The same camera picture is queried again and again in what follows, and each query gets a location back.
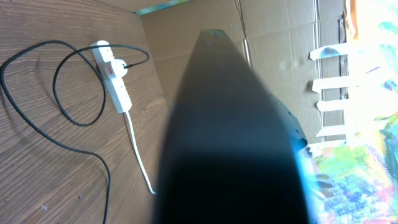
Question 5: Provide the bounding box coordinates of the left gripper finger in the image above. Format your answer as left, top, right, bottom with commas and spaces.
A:
153, 29, 310, 223

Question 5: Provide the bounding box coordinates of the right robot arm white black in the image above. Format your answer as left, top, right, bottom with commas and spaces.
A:
269, 94, 308, 152

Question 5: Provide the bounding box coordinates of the white charger plug adapter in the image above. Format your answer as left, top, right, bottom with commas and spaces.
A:
109, 59, 127, 79

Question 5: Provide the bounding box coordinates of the white power strip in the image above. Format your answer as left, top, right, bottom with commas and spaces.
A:
90, 40, 132, 113

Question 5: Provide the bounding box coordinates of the colourful painted poster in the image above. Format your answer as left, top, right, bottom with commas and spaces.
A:
309, 0, 397, 223

